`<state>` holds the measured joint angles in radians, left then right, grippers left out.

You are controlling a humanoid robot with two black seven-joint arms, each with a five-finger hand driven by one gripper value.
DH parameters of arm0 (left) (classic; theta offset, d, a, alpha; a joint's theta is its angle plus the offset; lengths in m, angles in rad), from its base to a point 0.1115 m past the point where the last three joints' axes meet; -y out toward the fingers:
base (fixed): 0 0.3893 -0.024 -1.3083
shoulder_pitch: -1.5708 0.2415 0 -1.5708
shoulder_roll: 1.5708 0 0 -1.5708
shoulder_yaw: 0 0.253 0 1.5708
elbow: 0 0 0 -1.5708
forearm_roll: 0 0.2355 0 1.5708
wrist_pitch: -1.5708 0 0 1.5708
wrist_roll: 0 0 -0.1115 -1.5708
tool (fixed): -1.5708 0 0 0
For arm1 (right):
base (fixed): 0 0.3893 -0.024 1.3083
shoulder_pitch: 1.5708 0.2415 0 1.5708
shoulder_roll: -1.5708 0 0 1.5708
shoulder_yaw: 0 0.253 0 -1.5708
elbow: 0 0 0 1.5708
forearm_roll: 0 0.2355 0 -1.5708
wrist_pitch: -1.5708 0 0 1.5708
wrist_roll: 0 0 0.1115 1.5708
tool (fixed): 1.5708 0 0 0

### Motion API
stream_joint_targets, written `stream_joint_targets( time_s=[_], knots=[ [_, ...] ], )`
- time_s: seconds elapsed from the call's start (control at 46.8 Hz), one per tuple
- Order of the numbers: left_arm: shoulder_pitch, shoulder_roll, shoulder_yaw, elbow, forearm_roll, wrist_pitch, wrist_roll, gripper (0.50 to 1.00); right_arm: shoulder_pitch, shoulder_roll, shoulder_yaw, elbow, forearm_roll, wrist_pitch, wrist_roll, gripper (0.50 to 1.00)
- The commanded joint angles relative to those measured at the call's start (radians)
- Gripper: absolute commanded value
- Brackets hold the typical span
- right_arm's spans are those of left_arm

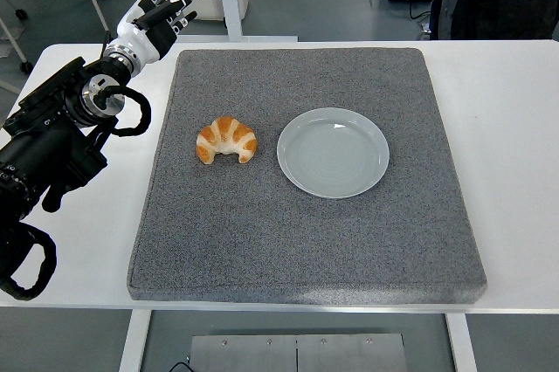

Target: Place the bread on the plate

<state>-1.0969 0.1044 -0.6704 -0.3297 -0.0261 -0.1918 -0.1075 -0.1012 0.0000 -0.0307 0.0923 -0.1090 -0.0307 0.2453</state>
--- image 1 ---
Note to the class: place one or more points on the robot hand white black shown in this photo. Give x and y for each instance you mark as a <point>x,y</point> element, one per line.
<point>144,42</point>

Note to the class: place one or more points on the croissant bread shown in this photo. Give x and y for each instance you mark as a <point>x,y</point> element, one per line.
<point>227,132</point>

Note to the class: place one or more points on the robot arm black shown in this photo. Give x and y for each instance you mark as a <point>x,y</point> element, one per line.
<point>48,145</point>

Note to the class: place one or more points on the grey round plate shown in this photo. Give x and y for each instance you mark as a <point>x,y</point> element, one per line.
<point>332,153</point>

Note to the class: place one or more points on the grey felt mat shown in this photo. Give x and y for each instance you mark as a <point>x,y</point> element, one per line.
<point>284,236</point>

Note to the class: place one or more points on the white table leg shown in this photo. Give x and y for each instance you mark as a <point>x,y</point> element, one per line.
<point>463,346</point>
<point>133,341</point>

